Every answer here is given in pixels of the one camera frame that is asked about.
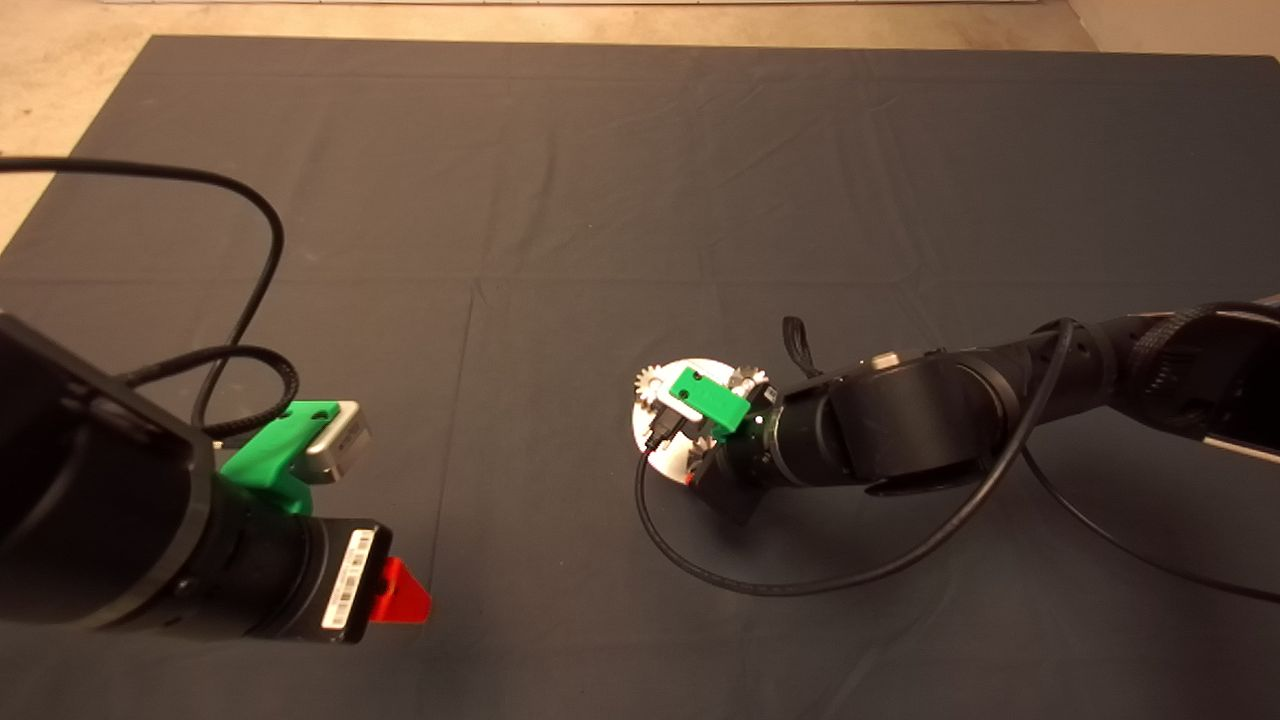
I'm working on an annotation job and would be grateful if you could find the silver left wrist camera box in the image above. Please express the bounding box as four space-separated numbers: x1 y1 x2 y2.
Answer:
305 402 372 487

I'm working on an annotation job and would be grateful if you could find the green left camera mount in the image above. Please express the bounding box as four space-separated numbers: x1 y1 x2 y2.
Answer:
220 401 343 517

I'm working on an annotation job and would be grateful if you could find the round metal carrier plate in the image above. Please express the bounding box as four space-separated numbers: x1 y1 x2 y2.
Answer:
630 358 769 487

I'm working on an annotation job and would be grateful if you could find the dark grey table cloth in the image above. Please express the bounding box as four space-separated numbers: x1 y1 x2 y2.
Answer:
0 37 1280 720

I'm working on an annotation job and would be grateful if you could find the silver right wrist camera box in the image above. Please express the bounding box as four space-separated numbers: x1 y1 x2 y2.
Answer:
655 387 706 436

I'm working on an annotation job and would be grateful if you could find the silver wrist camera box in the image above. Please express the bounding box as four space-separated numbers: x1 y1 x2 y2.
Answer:
305 402 372 487
655 387 706 436

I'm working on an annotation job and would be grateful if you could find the green right camera mount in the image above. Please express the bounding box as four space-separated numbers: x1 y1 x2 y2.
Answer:
668 367 751 436

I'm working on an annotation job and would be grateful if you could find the smooth black left camera cable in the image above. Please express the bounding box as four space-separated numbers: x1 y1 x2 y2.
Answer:
0 157 286 426

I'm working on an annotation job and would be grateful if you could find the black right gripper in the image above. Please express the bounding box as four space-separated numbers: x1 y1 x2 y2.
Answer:
684 405 786 526

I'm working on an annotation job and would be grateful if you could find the braided black left arm cable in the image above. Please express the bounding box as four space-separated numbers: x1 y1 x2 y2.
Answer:
120 345 301 439

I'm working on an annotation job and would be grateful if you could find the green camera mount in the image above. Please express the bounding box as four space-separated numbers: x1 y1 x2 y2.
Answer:
220 401 343 517
668 367 751 436

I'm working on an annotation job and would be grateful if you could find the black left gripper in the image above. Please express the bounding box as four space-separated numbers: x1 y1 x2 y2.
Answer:
212 512 433 645

